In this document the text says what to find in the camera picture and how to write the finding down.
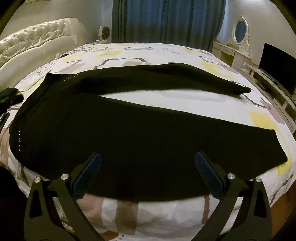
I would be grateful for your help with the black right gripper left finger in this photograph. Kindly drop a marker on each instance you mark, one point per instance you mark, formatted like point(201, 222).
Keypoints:
point(52, 212)

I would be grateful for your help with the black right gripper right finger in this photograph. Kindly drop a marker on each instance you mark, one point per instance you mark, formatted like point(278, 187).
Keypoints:
point(243, 212)

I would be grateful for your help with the black pants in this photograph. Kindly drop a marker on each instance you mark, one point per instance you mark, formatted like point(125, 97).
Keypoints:
point(147, 153)

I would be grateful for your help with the patterned white bed quilt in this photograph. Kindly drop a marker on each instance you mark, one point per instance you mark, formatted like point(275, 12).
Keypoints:
point(180, 219)

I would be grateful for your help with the white tv console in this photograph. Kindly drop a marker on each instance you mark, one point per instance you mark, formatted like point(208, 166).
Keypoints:
point(273, 92)

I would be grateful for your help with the black folded garment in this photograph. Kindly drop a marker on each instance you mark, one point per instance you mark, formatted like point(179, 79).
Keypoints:
point(9, 97)

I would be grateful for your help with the black flat screen television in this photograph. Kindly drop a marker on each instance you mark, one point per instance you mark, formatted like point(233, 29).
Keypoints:
point(280, 66)

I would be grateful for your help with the white vanity dresser with mirror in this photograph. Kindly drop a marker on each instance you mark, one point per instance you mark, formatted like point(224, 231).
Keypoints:
point(234, 52)

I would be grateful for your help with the cream tufted leather headboard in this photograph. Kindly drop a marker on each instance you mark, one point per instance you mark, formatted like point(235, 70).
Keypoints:
point(30, 48)

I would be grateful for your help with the small desk fan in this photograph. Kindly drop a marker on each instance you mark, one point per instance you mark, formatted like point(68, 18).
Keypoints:
point(104, 33)

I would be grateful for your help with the dark blue curtain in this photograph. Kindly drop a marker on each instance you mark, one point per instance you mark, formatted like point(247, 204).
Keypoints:
point(189, 23)

